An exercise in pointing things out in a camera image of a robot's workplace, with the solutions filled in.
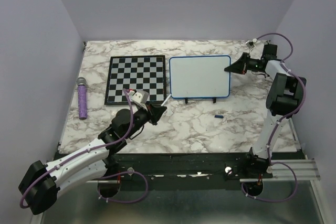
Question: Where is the blue framed whiteboard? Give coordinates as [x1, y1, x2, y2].
[169, 55, 231, 99]

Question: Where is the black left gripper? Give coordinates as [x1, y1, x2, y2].
[124, 101, 167, 139]

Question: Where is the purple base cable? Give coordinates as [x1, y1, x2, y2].
[98, 168, 150, 204]
[241, 162, 297, 203]

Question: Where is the purple toy microphone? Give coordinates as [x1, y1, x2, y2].
[76, 77, 87, 120]

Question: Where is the black white chessboard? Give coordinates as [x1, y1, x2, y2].
[104, 55, 167, 106]

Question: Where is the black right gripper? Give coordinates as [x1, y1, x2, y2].
[225, 53, 263, 75]

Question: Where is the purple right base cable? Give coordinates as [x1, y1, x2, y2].
[241, 162, 297, 203]

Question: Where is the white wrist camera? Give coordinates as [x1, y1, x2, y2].
[129, 90, 149, 108]
[245, 38, 259, 55]

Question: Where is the white blue whiteboard marker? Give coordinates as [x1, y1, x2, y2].
[161, 94, 171, 106]

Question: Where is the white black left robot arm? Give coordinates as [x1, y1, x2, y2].
[18, 102, 167, 215]

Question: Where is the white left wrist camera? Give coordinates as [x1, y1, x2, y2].
[129, 90, 149, 108]

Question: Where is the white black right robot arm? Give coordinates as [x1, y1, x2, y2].
[224, 44, 306, 178]

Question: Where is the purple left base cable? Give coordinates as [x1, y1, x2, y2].
[98, 168, 150, 204]

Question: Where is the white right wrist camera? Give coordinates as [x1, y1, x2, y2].
[245, 38, 259, 55]

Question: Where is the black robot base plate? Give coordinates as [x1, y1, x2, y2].
[105, 153, 272, 191]

